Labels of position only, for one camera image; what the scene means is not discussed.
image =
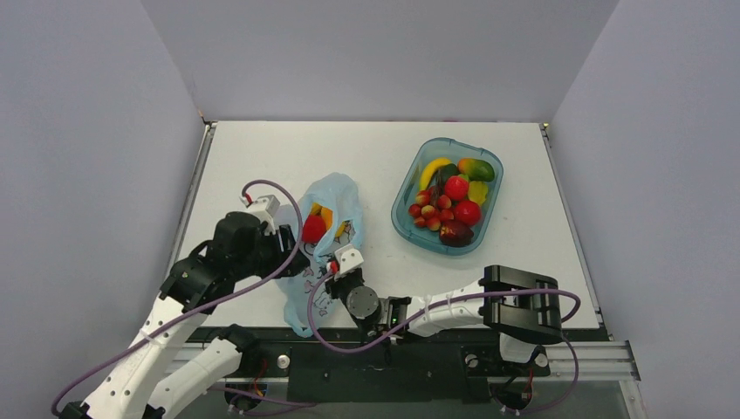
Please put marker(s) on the red fake apple from bag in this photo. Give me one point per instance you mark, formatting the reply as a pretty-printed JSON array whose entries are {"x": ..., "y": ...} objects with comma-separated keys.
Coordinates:
[{"x": 314, "y": 228}]

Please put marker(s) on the green orange fake mango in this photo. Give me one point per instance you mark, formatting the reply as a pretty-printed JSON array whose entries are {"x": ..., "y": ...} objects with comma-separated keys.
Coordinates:
[{"x": 477, "y": 170}]

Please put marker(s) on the yellow fake lemon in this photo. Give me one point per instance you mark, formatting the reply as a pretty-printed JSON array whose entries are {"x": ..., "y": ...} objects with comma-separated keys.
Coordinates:
[{"x": 315, "y": 208}]

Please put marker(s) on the teal plastic fruit tray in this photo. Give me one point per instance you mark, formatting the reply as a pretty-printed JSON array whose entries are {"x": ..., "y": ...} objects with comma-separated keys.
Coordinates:
[{"x": 455, "y": 151}]

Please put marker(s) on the orange yellow fake fruit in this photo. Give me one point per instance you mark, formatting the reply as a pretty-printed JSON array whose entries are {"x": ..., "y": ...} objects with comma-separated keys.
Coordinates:
[{"x": 327, "y": 216}]

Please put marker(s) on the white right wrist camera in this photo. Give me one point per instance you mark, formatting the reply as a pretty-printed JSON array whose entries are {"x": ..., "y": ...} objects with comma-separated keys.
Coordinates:
[{"x": 348, "y": 259}]

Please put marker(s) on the yellow fake starfruit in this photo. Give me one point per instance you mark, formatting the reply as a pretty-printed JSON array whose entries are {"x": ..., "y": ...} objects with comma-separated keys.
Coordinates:
[{"x": 477, "y": 192}]

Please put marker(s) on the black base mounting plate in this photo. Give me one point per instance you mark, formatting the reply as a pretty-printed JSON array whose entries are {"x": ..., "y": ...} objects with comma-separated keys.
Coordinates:
[{"x": 461, "y": 365}]

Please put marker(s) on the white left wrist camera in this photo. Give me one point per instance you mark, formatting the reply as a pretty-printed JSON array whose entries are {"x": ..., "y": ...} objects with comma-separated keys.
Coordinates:
[{"x": 264, "y": 208}]

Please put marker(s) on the yellow fake banana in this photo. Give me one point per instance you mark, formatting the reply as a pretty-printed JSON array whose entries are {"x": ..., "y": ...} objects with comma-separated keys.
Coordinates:
[{"x": 430, "y": 169}]

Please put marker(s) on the fake cherry bunch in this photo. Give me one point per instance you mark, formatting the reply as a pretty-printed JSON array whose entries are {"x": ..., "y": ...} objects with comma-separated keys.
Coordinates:
[{"x": 430, "y": 209}]

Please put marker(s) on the dark red fake fruit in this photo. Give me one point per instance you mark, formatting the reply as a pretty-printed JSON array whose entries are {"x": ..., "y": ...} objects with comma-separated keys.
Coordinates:
[{"x": 454, "y": 233}]

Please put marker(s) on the red fake strawberry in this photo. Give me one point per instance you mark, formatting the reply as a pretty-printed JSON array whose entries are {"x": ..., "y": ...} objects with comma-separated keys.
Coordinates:
[{"x": 456, "y": 188}]

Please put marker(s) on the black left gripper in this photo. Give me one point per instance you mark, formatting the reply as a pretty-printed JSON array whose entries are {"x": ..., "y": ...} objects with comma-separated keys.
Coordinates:
[{"x": 283, "y": 243}]

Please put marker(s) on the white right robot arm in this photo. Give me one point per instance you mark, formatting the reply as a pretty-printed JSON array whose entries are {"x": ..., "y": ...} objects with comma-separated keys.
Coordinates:
[{"x": 518, "y": 305}]

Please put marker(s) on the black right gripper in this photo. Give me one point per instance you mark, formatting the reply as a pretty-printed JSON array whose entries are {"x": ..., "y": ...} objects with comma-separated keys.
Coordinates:
[{"x": 337, "y": 283}]

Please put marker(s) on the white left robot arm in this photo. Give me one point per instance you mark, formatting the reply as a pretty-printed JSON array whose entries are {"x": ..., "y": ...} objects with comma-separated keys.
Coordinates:
[{"x": 192, "y": 290}]

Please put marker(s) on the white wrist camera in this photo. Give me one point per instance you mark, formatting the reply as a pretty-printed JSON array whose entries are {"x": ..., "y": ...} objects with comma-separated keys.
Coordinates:
[
  {"x": 348, "y": 259},
  {"x": 264, "y": 208}
]

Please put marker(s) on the light blue plastic bag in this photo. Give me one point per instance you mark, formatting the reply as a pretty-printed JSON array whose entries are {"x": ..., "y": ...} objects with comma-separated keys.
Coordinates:
[{"x": 339, "y": 193}]

